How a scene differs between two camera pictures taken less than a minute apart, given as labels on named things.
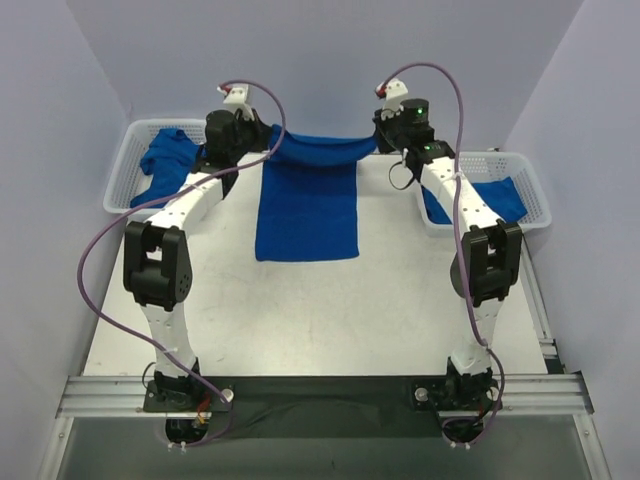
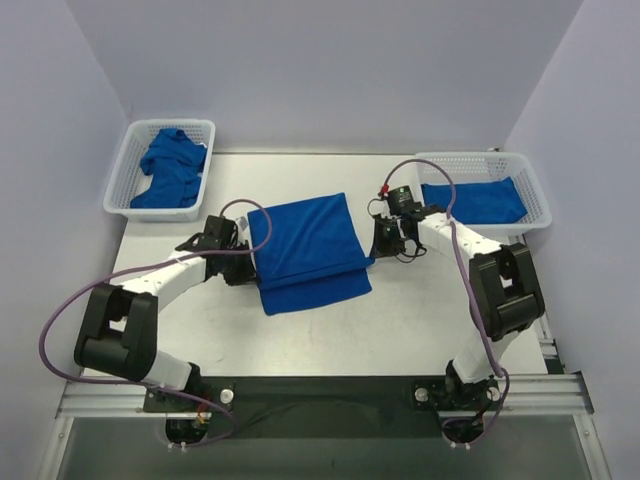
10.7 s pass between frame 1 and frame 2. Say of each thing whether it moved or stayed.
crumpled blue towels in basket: stayed
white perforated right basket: stayed
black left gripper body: moved
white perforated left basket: stayed
